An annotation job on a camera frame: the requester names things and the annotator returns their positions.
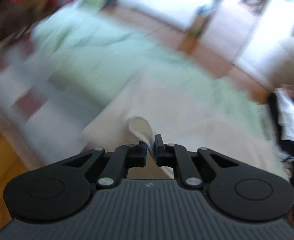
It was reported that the dark clutter pile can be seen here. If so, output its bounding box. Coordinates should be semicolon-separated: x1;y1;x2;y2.
0;0;82;45

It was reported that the pale green sheet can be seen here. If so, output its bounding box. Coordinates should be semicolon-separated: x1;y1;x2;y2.
32;12;275;140

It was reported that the cream waffle garment green trim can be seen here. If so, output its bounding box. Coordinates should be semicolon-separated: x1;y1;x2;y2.
82;75;290;180

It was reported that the white sweatshirt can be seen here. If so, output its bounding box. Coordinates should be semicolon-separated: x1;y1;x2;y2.
278;89;294;142

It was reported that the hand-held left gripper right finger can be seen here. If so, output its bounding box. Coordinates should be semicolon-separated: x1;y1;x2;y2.
154;134;239;188

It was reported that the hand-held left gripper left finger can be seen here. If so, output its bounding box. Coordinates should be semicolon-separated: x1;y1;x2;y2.
62;140;147;189

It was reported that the patterned checked rug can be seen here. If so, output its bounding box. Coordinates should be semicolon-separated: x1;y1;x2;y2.
0;35;127;170

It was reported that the black folded garment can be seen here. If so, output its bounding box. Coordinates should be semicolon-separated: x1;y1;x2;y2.
268;92;294;155

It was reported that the open cardboard box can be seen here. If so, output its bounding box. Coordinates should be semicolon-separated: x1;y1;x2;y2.
179;15;210;54

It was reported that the white door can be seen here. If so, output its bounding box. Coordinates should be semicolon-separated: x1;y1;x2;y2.
117;0;200;30

